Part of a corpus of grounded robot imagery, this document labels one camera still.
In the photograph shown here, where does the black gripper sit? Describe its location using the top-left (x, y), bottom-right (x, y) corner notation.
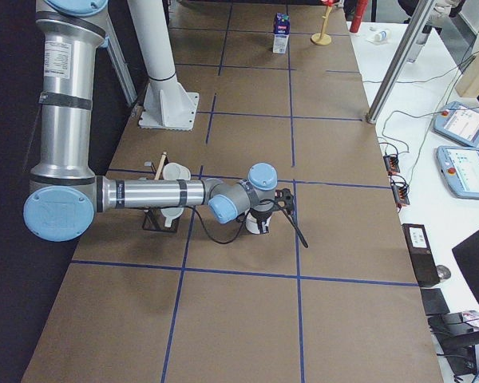
top-left (250, 201), bottom-right (274, 234)

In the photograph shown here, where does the white smiley mug black handle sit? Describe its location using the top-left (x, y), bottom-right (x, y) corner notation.
top-left (245, 213), bottom-right (262, 235)

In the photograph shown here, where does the blue white milk carton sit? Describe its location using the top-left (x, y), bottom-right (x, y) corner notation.
top-left (272, 13), bottom-right (291, 54)

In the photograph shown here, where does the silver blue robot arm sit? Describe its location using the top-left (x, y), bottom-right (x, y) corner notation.
top-left (23, 1), bottom-right (278, 242)

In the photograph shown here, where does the white ribbed HOME mug right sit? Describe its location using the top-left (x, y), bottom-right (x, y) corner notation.
top-left (160, 207), bottom-right (184, 228)

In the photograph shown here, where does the white ribbed home mug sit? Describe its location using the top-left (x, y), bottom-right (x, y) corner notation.
top-left (162, 162), bottom-right (192, 180)
top-left (160, 207), bottom-right (184, 228)

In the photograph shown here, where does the white ribbed HOME mug left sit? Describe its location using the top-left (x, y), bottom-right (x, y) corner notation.
top-left (162, 162), bottom-right (192, 180)

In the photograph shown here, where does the lower orange connector block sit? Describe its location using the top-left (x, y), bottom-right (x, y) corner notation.
top-left (390, 180), bottom-right (410, 207)

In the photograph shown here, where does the orange connector block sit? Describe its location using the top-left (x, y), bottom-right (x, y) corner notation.
top-left (390, 180), bottom-right (410, 207)
top-left (383, 153), bottom-right (400, 175)

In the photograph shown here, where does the upper orange connector block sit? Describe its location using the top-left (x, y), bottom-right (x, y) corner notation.
top-left (383, 153), bottom-right (400, 175)

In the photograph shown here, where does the black box with label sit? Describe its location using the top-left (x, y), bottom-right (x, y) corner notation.
top-left (402, 223), bottom-right (440, 287)

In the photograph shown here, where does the wooden stand with round base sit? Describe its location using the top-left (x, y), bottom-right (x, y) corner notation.
top-left (311, 0), bottom-right (337, 46)

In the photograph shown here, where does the lower teach pendant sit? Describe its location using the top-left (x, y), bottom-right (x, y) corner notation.
top-left (436, 146), bottom-right (479, 199)

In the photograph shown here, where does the teach pendant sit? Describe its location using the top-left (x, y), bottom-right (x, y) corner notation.
top-left (433, 101), bottom-right (479, 147)
top-left (436, 146), bottom-right (479, 199)

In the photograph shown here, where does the upper teach pendant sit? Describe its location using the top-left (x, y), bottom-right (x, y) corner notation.
top-left (433, 101), bottom-right (479, 147)

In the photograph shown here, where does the white plastic bottle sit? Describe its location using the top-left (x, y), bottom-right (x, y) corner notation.
top-left (367, 29), bottom-right (391, 44)

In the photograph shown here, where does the red cylinder bottle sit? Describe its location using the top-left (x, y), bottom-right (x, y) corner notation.
top-left (350, 0), bottom-right (369, 34)

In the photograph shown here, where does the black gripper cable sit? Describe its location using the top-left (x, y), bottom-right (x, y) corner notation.
top-left (192, 186), bottom-right (310, 249)

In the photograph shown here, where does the black wire mug rack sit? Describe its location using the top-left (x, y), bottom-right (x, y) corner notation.
top-left (142, 152), bottom-right (180, 233)

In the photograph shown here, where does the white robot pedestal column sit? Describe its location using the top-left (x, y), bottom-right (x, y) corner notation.
top-left (128, 0), bottom-right (200, 131)

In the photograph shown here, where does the aluminium frame post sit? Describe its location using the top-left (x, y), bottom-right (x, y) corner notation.
top-left (366, 0), bottom-right (434, 124)

